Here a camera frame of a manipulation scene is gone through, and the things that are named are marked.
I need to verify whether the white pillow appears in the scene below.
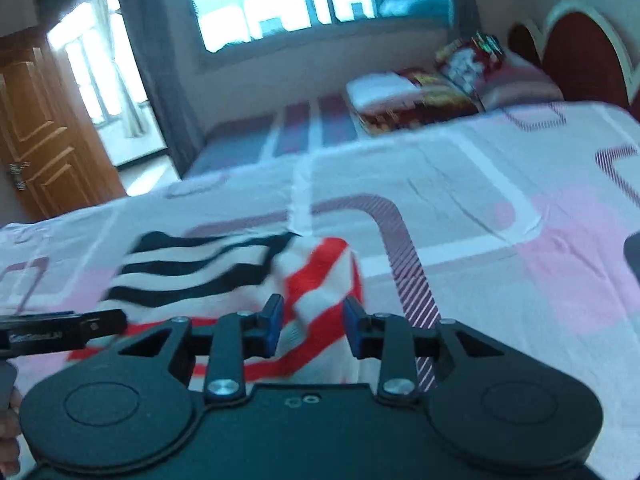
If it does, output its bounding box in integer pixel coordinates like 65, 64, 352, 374
346, 72, 427, 112

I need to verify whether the dark grey object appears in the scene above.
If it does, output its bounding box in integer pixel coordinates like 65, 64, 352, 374
623, 232, 640, 282

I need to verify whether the red white headboard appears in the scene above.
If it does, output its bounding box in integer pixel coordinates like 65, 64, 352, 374
506, 0, 640, 122

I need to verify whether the person's left hand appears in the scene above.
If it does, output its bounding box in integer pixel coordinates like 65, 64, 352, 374
0, 387, 24, 470

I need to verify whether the dark striped mattress cover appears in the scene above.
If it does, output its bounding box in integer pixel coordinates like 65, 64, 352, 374
182, 92, 362, 182

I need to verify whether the white red black striped sweater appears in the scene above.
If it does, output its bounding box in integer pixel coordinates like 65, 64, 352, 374
67, 230, 365, 388

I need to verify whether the metal door handle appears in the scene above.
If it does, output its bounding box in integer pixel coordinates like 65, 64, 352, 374
7, 161, 32, 192

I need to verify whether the grey curtain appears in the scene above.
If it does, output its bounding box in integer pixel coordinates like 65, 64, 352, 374
106, 0, 208, 178

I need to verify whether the colourful printed pillow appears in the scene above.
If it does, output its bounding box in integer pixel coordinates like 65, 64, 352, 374
434, 32, 507, 97

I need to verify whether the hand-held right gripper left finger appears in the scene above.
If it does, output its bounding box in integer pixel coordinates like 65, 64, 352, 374
117, 294, 284, 401

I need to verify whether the large bedroom window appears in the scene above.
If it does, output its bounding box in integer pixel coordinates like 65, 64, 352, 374
181, 0, 453, 55

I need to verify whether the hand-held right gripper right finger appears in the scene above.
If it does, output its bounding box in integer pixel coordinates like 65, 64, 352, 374
344, 296, 511, 401

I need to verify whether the pale pink pillow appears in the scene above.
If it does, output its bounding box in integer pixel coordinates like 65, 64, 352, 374
474, 66, 565, 112

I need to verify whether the pink white printed bed sheet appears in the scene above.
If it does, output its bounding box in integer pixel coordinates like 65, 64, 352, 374
0, 101, 640, 480

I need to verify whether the brown wooden door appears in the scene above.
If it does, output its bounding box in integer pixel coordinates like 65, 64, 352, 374
0, 27, 127, 222

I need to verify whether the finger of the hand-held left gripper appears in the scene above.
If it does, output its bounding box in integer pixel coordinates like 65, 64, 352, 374
75, 308, 129, 340

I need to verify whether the balcony window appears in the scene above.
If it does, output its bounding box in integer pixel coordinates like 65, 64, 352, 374
46, 0, 168, 168

